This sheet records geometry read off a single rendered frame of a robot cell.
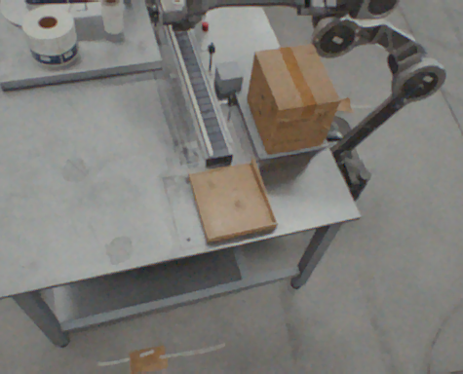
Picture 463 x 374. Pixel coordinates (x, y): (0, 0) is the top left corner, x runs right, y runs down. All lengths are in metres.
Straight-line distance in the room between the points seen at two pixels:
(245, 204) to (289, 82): 0.48
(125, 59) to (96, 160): 0.50
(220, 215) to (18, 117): 0.91
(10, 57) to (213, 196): 1.06
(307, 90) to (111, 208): 0.83
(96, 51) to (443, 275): 2.14
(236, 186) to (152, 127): 0.43
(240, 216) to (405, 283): 1.30
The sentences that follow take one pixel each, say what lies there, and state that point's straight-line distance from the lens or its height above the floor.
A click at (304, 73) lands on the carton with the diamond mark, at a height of 1.12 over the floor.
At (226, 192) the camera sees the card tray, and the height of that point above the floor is 0.83.
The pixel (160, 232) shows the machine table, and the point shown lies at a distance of 1.74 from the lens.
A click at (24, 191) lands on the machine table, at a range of 1.90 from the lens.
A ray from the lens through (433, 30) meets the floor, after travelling 4.28.
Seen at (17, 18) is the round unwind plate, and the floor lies 0.89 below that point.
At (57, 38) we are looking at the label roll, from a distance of 2.12.
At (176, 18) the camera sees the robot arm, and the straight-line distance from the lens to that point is 2.05.
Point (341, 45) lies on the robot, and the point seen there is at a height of 1.11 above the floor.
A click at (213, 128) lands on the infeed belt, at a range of 1.94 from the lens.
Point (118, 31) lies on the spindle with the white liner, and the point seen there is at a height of 0.93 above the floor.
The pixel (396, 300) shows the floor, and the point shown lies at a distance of 2.76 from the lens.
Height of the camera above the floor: 2.38
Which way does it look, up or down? 58 degrees down
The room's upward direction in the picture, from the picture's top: 11 degrees clockwise
